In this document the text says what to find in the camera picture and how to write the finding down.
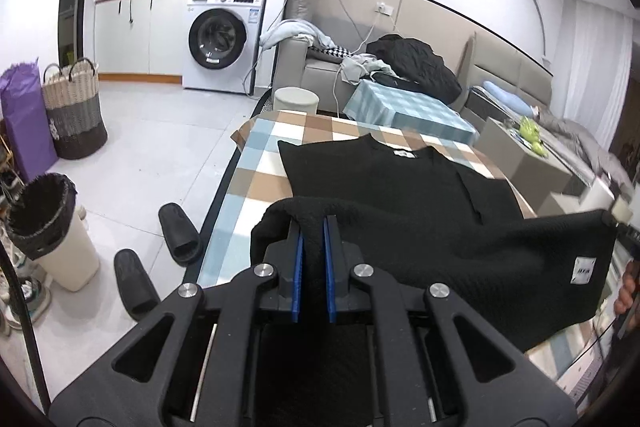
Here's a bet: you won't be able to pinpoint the white washing machine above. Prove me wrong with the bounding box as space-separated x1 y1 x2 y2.
181 0 267 94

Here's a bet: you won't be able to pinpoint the black slipper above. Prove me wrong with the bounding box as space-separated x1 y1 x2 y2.
113 249 161 321
158 202 204 265

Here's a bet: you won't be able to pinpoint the white kitchen base cabinets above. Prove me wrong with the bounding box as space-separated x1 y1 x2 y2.
94 0 194 84

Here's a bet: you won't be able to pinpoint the light blue garment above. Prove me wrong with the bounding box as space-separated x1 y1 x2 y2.
258 19 339 53

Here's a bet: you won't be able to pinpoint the light blue pillow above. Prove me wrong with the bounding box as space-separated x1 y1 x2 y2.
482 80 534 117

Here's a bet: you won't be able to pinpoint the person's right hand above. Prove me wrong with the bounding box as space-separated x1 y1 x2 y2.
613 259 640 316

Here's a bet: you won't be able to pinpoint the woven laundry basket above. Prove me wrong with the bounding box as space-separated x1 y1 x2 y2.
41 58 109 160

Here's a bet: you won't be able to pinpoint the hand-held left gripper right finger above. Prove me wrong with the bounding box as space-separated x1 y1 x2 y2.
323 215 579 427

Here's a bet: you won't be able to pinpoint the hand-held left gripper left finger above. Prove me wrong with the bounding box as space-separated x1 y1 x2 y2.
48 219 305 427

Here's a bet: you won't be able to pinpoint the grey sofa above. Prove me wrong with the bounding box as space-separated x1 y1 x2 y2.
272 0 472 118

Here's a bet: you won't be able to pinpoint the purple paper bag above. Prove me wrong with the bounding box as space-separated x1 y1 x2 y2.
0 59 59 184

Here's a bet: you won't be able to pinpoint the green toy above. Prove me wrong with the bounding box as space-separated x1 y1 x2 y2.
517 115 546 158

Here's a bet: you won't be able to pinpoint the white curtain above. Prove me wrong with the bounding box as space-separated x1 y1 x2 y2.
560 0 634 148

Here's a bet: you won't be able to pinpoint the brown blue checked tablecloth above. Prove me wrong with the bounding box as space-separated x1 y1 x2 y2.
197 109 617 389

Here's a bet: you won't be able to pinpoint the bed with grey bedding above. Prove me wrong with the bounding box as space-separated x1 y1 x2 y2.
467 32 637 208

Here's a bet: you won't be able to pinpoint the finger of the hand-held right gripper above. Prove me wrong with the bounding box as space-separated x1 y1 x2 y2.
601 210 632 234

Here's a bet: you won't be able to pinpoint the black white checkered pillow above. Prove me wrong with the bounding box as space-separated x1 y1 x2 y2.
309 45 354 60

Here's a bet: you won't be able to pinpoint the white bin with black bag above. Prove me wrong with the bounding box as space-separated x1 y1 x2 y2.
4 173 101 293

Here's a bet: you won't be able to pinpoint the round white stool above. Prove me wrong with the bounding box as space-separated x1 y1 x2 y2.
273 87 320 116

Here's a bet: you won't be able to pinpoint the white sneaker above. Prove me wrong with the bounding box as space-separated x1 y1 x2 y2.
0 277 53 331

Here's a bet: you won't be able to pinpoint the black knit sweater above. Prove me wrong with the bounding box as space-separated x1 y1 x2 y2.
250 134 619 353

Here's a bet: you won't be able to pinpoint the black quilted jacket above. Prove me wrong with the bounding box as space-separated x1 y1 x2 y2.
366 34 462 104

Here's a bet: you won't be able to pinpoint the grey garment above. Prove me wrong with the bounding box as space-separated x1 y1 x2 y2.
338 54 396 86

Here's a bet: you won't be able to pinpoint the black cable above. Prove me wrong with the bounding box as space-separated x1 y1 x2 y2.
0 241 52 414

